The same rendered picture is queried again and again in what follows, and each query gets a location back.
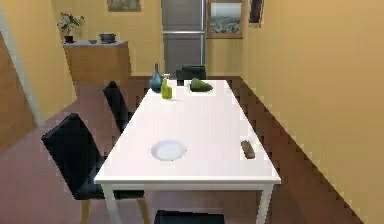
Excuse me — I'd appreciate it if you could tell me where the white round plate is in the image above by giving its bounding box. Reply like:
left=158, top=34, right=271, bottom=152
left=150, top=139, right=188, bottom=162

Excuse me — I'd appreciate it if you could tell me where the yellow-green bottle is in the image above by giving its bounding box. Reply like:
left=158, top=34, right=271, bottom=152
left=161, top=78, right=174, bottom=100

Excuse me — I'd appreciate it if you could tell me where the black dining chair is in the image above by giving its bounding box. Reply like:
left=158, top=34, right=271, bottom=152
left=102, top=80, right=135, bottom=135
left=40, top=112, right=151, bottom=224
left=153, top=209, right=226, bottom=224
left=175, top=64, right=207, bottom=86

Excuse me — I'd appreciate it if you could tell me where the potted house plant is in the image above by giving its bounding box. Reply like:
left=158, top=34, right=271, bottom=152
left=56, top=12, right=86, bottom=45

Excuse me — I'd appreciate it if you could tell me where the white dining table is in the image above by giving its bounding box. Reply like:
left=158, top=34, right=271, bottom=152
left=93, top=78, right=282, bottom=224

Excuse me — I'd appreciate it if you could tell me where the brown remote control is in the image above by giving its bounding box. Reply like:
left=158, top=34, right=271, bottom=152
left=240, top=139, right=256, bottom=160

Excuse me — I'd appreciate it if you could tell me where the wooden counter cabinet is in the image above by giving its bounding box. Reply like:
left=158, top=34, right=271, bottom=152
left=62, top=40, right=132, bottom=83

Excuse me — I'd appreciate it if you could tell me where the framed city picture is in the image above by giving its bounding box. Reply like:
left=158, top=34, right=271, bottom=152
left=206, top=0, right=244, bottom=40

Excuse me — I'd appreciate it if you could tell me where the dark green lettuce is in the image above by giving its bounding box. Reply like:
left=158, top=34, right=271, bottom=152
left=189, top=77, right=214, bottom=93

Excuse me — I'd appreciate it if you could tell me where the grey fridge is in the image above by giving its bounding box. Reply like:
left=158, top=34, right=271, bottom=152
left=161, top=0, right=207, bottom=77

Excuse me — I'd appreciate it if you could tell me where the framed landscape picture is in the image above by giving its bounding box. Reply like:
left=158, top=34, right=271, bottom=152
left=106, top=0, right=142, bottom=13

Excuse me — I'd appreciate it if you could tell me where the dark blue pot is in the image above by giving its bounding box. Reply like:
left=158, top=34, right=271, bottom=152
left=98, top=32, right=117, bottom=45

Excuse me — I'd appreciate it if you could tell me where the blue glass vase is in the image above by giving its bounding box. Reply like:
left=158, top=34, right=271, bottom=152
left=148, top=62, right=165, bottom=94

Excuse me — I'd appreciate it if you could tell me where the dark framed picture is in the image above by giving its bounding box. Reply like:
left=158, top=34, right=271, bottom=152
left=247, top=0, right=265, bottom=28

